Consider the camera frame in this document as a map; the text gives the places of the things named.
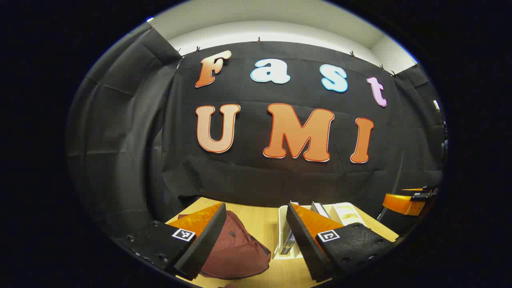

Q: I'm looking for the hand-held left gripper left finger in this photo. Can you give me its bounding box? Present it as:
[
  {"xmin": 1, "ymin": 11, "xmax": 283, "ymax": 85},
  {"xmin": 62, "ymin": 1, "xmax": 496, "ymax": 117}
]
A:
[{"xmin": 116, "ymin": 202, "xmax": 228, "ymax": 281}]

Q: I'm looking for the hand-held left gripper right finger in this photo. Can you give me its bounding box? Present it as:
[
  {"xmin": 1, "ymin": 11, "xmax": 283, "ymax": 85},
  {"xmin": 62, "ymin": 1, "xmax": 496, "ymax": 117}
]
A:
[{"xmin": 286, "ymin": 202, "xmax": 400, "ymax": 283}]

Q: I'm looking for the blue book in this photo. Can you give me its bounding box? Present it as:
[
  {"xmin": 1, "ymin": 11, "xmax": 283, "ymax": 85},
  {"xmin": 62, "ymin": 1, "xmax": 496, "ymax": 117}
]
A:
[{"xmin": 280, "ymin": 201, "xmax": 300, "ymax": 256}]

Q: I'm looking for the maroon schoolbag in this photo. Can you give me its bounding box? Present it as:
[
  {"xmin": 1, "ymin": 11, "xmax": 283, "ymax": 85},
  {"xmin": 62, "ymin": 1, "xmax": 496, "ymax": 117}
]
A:
[{"xmin": 178, "ymin": 210, "xmax": 272, "ymax": 280}]

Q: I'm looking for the grey portrait book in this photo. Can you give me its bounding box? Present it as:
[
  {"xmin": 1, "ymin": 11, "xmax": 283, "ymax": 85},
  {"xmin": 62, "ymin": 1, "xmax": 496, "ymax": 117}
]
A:
[{"xmin": 310, "ymin": 202, "xmax": 331, "ymax": 220}]

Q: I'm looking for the white bookshelf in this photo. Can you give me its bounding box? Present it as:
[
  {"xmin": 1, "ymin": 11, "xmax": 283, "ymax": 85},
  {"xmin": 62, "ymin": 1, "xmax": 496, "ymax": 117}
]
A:
[{"xmin": 278, "ymin": 202, "xmax": 366, "ymax": 260}]

